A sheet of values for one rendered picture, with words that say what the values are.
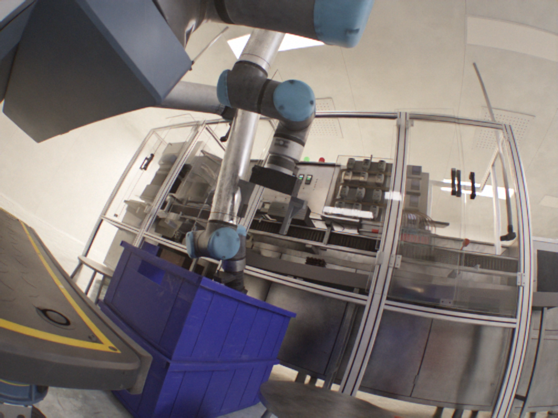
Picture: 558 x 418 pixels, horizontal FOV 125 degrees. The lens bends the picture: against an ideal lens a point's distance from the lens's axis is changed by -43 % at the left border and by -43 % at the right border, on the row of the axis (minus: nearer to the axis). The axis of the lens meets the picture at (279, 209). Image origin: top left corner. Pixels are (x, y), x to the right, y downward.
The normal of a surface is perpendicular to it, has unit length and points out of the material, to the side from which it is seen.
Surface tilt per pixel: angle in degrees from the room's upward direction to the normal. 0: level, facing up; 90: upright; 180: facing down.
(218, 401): 90
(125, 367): 45
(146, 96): 180
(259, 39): 111
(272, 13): 162
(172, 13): 90
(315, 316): 90
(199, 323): 90
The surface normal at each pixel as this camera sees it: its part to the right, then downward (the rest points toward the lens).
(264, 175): -0.33, -0.06
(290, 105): 0.00, 0.06
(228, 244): 0.59, -0.02
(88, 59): -0.32, 0.87
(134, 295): -0.39, -0.48
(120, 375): 0.89, 0.14
